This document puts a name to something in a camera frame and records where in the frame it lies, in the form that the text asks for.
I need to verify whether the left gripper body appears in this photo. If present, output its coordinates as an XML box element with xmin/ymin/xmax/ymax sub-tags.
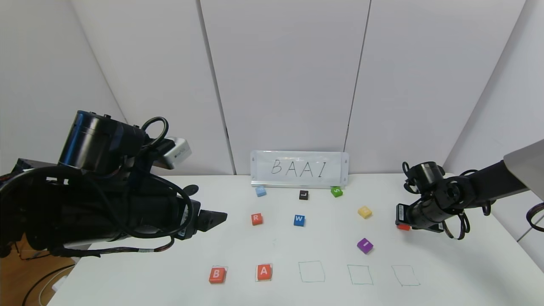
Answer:
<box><xmin>131</xmin><ymin>194</ymin><xmax>201</xmax><ymax>240</ymax></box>

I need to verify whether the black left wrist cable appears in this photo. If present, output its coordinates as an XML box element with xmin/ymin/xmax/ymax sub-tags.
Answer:
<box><xmin>0</xmin><ymin>117</ymin><xmax>194</xmax><ymax>258</ymax></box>

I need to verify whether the white BAAI sign board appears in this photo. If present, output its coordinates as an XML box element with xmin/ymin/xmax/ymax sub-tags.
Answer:
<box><xmin>251</xmin><ymin>150</ymin><xmax>349</xmax><ymax>189</ymax></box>

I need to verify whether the black floor cable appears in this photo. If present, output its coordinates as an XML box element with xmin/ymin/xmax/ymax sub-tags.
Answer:
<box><xmin>21</xmin><ymin>266</ymin><xmax>77</xmax><ymax>306</ymax></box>

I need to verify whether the white floor cable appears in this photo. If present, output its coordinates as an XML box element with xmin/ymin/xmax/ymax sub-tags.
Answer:
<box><xmin>38</xmin><ymin>280</ymin><xmax>61</xmax><ymax>306</ymax></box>

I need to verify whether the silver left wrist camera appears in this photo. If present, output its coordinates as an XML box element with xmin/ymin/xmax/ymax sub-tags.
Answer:
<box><xmin>164</xmin><ymin>137</ymin><xmax>193</xmax><ymax>170</ymax></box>

